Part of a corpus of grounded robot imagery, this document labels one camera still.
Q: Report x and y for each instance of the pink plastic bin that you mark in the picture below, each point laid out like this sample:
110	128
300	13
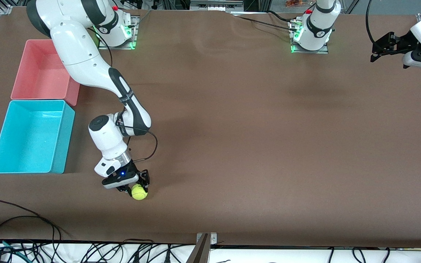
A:
35	73

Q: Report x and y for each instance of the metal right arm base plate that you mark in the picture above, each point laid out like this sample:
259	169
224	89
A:
135	40

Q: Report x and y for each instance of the orange small item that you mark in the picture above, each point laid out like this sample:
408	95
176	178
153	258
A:
294	3

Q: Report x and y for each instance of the aluminium frame profile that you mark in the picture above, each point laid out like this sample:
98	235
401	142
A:
216	5

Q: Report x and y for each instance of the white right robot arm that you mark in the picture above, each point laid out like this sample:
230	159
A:
82	54

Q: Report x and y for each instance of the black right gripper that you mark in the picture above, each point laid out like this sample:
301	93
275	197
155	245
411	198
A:
132	167

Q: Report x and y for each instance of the yellow-green tennis ball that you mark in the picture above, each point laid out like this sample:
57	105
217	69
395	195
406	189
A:
140	193

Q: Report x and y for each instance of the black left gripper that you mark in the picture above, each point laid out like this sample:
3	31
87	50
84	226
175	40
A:
403	41

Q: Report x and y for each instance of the grey metal bracket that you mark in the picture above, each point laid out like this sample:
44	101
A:
201	252

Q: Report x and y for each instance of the blue plastic bin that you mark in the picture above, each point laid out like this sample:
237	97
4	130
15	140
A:
27	138

